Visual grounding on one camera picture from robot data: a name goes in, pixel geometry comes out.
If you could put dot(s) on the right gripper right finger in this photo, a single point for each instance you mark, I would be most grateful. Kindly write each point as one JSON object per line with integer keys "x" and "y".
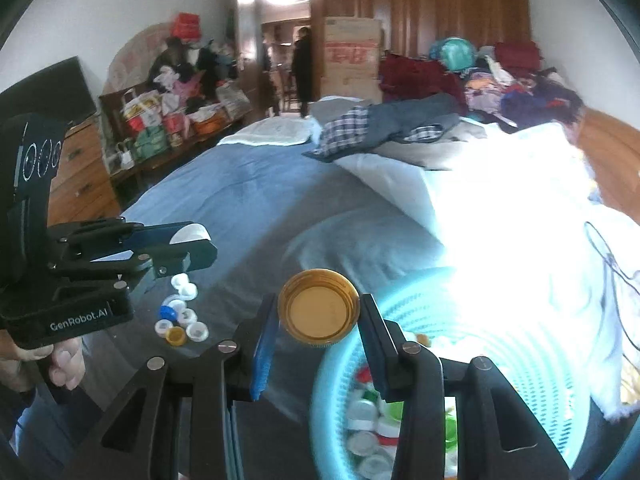
{"x": 390, "y": 376}

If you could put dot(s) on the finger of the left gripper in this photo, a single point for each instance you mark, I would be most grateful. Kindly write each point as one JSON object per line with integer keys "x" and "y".
{"x": 135, "y": 237}
{"x": 122, "y": 264}

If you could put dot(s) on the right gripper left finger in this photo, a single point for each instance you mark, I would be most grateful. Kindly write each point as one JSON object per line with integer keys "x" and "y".
{"x": 265, "y": 334}

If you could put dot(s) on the gold cap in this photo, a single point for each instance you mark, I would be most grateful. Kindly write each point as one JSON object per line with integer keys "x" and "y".
{"x": 318, "y": 307}

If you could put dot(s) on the small white cap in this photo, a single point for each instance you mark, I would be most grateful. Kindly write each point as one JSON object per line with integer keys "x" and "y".
{"x": 190, "y": 233}

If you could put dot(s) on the left human hand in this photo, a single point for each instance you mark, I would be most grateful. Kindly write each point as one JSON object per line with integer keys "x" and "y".
{"x": 65, "y": 363}

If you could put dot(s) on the wooden drawer dresser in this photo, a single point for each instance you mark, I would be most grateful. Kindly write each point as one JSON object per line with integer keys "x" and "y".
{"x": 82, "y": 188}

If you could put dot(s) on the blue bottle cap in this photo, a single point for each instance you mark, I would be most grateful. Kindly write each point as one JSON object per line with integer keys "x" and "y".
{"x": 168, "y": 314}

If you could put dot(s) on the turquoise perforated plastic basket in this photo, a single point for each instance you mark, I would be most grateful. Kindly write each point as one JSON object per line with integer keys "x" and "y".
{"x": 488, "y": 400}

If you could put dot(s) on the blue grey bed blanket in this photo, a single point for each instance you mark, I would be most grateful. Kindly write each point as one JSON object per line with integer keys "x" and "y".
{"x": 271, "y": 212}

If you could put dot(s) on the black television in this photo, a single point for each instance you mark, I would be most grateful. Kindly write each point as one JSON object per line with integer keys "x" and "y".
{"x": 59, "y": 91}

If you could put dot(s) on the cluttered bags on bench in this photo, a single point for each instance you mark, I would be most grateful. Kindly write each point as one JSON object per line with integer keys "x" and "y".
{"x": 163, "y": 85}

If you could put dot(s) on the white duvet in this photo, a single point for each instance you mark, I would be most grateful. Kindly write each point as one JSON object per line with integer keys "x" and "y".
{"x": 521, "y": 220}

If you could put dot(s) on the white pillow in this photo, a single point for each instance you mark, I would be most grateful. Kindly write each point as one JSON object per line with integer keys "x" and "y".
{"x": 276, "y": 131}

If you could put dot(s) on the plaid and denim clothing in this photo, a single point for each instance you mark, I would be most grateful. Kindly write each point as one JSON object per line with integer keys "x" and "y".
{"x": 363, "y": 128}

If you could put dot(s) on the person in dark clothes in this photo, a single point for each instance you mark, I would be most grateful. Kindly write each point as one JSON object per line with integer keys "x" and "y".
{"x": 302, "y": 69}

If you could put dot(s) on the pile of clothes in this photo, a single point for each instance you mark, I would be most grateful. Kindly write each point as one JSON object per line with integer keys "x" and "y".
{"x": 507, "y": 85}

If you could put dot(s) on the wooden headboard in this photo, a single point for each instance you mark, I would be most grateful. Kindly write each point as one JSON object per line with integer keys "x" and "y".
{"x": 613, "y": 149}

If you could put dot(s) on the teal round ball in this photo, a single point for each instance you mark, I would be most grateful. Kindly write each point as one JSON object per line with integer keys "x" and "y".
{"x": 456, "y": 54}

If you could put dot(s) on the cardboard box red print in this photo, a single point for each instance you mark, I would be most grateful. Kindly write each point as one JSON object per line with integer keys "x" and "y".
{"x": 351, "y": 56}

